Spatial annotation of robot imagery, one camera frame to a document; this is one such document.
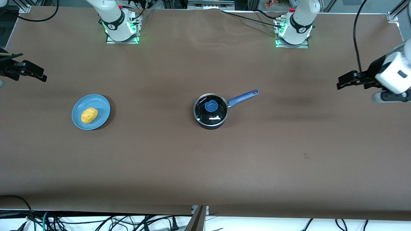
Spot black pot with blue handle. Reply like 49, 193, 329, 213
193, 89, 260, 130

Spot yellow potato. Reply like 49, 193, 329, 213
81, 107, 99, 124

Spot glass lid with blue knob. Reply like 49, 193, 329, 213
194, 93, 229, 124

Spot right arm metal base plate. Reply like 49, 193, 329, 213
106, 12, 142, 45

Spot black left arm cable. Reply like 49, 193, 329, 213
353, 0, 368, 73

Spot blue round plate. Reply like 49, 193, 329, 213
71, 94, 111, 131

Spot silver metal box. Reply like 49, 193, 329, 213
188, 0, 235, 10

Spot aluminium frame beam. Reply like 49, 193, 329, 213
386, 0, 411, 23
18, 0, 33, 13

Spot aluminium frame post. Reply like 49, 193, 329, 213
184, 205, 209, 231

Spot colourful small items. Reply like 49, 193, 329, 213
264, 0, 290, 9

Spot brown table cover sheet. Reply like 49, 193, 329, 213
0, 6, 411, 222

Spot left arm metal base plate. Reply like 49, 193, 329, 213
275, 17, 310, 49

